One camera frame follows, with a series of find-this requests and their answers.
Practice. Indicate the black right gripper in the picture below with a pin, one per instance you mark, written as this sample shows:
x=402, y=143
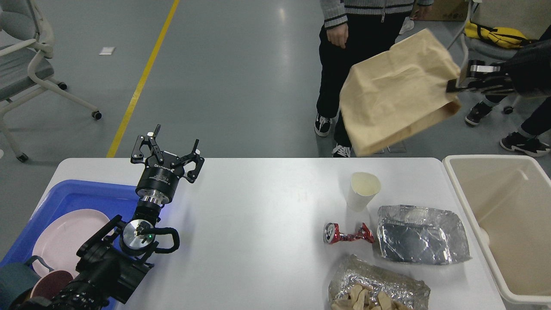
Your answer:
x=528, y=74

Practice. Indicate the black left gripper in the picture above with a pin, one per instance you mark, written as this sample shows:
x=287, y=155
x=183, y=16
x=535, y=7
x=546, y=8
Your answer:
x=161, y=173

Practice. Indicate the brown paper bag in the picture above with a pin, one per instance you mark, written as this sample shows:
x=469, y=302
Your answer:
x=398, y=93

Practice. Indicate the pink plate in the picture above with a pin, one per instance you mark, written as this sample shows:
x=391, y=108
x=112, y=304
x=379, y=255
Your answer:
x=58, y=244

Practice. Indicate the pink mug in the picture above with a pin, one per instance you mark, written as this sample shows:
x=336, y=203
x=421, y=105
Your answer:
x=51, y=284

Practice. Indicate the dark teal mug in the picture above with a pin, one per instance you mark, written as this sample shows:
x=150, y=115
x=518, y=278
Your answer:
x=17, y=280

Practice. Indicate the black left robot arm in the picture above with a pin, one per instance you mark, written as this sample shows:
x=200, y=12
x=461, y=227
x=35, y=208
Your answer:
x=114, y=260

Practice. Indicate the yellow backpack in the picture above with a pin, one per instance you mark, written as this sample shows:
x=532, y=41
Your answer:
x=499, y=36

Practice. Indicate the cardboard box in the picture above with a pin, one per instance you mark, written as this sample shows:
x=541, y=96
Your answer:
x=447, y=10

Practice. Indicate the person in white sneakers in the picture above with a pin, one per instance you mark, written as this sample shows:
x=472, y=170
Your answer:
x=407, y=25

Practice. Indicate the grey chair right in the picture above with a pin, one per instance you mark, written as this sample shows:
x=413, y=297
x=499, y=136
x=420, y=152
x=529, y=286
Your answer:
x=531, y=17

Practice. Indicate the right metal floor plate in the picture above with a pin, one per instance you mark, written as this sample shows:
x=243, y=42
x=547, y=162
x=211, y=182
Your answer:
x=397, y=148

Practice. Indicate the blue plastic tray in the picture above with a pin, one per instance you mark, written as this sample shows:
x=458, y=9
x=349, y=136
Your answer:
x=68, y=196

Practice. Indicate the person in black canvas shoes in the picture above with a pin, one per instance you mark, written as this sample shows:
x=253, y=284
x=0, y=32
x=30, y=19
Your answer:
x=353, y=31

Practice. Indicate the white plastic bin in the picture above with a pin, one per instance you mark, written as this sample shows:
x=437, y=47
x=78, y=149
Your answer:
x=510, y=197

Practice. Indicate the white paper cup on table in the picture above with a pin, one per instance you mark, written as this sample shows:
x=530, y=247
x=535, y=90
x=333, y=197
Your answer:
x=363, y=187

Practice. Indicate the white paper cup in bin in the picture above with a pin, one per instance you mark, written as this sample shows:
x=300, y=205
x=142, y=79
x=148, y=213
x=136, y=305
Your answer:
x=485, y=236

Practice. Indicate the crumpled silver foil bag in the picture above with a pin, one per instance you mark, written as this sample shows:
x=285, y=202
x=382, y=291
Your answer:
x=429, y=236

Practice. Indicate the grey office chair left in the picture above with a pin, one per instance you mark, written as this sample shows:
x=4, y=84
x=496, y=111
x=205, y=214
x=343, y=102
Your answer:
x=26, y=71

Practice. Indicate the crushed red soda can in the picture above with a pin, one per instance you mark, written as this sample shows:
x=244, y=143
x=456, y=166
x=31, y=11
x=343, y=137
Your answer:
x=332, y=234

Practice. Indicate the crumpled aluminium foil front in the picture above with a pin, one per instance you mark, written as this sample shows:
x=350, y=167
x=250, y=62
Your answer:
x=413, y=293

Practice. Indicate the brown crumpled paper in foil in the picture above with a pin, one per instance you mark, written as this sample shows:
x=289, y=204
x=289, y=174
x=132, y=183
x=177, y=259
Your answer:
x=359, y=298

